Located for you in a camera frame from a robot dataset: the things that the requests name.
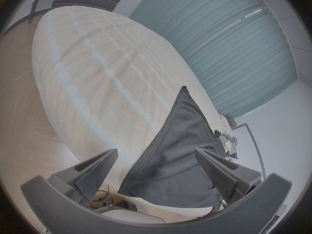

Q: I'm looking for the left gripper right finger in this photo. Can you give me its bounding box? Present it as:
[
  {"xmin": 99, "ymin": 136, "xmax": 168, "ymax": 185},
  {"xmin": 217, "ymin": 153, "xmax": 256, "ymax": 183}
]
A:
[{"xmin": 195, "ymin": 147, "xmax": 261, "ymax": 203}]

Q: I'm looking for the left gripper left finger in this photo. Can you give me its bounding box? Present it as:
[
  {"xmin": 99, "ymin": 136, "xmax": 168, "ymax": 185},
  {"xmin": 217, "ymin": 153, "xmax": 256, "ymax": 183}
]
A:
[{"xmin": 50, "ymin": 148, "xmax": 119, "ymax": 203}]

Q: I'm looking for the black T-shirt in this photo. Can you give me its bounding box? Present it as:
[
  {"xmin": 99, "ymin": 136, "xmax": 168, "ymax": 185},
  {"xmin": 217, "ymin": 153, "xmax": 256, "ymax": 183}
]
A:
[{"xmin": 117, "ymin": 85, "xmax": 228, "ymax": 213}]

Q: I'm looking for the pile of clothes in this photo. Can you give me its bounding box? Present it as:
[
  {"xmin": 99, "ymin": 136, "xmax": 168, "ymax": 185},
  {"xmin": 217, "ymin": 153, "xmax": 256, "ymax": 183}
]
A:
[{"xmin": 214, "ymin": 129, "xmax": 241, "ymax": 160}]

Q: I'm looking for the white printed pillow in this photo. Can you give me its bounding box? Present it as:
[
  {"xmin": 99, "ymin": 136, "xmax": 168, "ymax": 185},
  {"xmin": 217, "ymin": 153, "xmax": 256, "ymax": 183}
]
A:
[{"xmin": 218, "ymin": 114, "xmax": 231, "ymax": 134}]

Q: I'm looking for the bed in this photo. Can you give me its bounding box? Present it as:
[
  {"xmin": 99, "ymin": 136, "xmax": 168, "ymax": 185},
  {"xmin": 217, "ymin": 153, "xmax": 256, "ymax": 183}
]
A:
[{"xmin": 32, "ymin": 6, "xmax": 266, "ymax": 223}]

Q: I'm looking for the blue-green curtain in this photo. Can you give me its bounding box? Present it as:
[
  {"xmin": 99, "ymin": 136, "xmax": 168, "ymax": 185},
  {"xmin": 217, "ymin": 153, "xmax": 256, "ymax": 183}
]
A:
[
  {"xmin": 128, "ymin": 0, "xmax": 266, "ymax": 58},
  {"xmin": 183, "ymin": 8, "xmax": 298, "ymax": 118}
]

